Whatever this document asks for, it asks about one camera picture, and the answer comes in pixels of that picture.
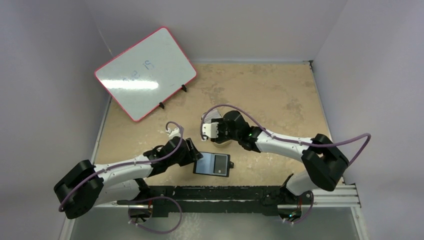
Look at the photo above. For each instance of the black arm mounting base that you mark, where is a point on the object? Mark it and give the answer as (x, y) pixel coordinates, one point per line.
(267, 200)

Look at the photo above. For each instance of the beige plastic tray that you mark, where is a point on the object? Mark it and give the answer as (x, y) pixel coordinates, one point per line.
(222, 144)

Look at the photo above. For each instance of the pink framed whiteboard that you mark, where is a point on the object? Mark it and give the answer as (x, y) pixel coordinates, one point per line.
(144, 76)

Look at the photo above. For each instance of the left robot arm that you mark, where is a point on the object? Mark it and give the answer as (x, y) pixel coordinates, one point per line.
(87, 185)

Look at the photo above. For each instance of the stack of credit cards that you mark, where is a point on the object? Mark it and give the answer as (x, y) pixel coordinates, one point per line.
(213, 114)

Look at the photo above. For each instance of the dark credit card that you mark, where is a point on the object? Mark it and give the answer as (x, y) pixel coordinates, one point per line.
(221, 162)

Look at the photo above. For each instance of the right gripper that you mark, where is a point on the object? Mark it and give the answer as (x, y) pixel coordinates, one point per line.
(222, 131)

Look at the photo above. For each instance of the black leather card holder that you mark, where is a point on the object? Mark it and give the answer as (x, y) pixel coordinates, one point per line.
(205, 166)

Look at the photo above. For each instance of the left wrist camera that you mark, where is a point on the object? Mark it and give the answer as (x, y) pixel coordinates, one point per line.
(172, 133)

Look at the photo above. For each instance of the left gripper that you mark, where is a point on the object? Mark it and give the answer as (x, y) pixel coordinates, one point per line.
(192, 155)

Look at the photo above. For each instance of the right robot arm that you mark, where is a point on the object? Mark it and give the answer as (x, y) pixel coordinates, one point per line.
(324, 163)

